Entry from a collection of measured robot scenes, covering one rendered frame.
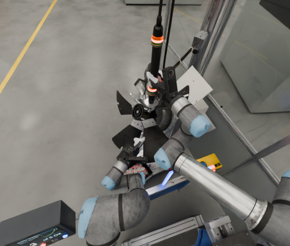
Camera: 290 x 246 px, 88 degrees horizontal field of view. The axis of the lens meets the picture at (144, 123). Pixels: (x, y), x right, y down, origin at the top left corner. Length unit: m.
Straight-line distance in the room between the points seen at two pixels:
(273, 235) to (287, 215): 0.06
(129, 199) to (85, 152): 1.82
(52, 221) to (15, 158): 1.97
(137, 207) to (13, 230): 0.58
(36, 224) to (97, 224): 0.39
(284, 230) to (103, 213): 0.48
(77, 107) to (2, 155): 1.19
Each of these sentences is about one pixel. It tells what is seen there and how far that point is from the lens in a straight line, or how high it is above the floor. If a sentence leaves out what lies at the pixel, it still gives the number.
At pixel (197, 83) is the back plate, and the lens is 1.15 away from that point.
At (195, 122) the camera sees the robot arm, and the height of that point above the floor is 1.61.
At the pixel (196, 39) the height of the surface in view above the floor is 1.51.
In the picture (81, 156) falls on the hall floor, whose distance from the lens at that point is 2.33.
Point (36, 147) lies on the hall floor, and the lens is 2.69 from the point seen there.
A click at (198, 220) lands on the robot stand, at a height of 0.23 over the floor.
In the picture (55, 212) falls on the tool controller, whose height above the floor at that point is 1.24.
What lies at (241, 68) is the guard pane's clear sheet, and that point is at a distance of 1.31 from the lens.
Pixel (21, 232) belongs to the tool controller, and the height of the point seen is 1.25.
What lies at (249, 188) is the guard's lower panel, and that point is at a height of 0.71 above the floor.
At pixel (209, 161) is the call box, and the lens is 1.13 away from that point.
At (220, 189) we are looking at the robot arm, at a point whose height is 1.56.
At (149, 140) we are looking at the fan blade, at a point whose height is 1.18.
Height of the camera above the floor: 2.05
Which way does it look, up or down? 57 degrees down
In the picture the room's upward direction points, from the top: 3 degrees clockwise
